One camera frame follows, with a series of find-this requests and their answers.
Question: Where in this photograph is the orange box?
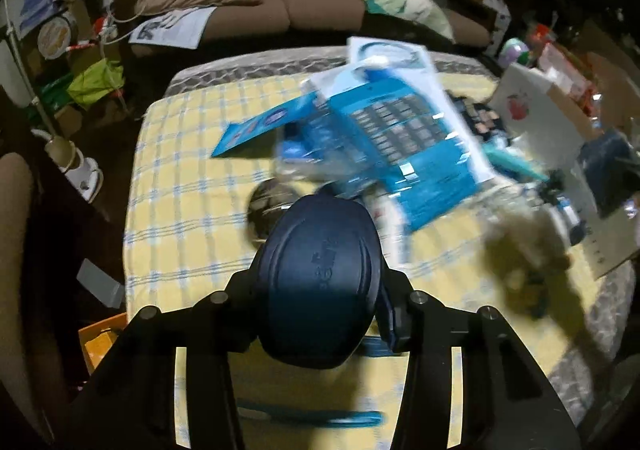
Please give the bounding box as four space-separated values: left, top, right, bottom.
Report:
78 311 129 377

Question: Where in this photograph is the blue blister card pack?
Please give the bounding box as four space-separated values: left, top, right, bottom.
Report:
210 67 482 233

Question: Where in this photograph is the silver cardboard box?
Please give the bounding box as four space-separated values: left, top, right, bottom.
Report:
487 64 640 278

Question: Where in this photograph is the printed paper sheet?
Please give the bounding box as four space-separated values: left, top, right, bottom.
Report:
128 6 219 50

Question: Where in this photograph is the purple green ball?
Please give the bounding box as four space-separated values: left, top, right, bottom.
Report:
501 38 532 67

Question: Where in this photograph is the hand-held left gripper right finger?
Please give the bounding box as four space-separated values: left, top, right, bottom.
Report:
375 274 582 450

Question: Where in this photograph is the brown chair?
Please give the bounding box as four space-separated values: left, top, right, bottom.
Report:
0 151 53 433

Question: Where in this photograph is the white blue headset box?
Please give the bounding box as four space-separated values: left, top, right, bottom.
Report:
346 36 497 183

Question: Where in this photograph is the teal strap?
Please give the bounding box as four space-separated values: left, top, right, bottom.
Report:
234 397 390 430

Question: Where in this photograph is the green plastic bag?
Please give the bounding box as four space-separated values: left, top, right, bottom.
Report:
66 58 127 109

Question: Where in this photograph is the blue grey spray can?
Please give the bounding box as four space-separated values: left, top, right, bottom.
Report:
546 196 587 247

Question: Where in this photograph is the red white packaging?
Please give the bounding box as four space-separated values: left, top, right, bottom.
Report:
530 22 601 103

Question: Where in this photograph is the grey card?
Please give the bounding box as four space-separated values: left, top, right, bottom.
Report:
76 258 126 309

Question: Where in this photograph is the white floor lamp base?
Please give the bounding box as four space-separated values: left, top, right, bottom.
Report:
31 129 104 205

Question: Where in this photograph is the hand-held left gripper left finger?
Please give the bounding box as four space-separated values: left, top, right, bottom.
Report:
70 270 273 450

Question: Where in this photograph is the grey pebble-patterned desktop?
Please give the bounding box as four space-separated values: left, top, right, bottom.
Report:
164 46 640 436

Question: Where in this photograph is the dark blue oval razor case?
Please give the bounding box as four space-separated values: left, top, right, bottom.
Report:
257 195 384 371

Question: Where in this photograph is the yellow plaid tablecloth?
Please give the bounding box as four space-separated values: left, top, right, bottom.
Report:
122 74 622 450

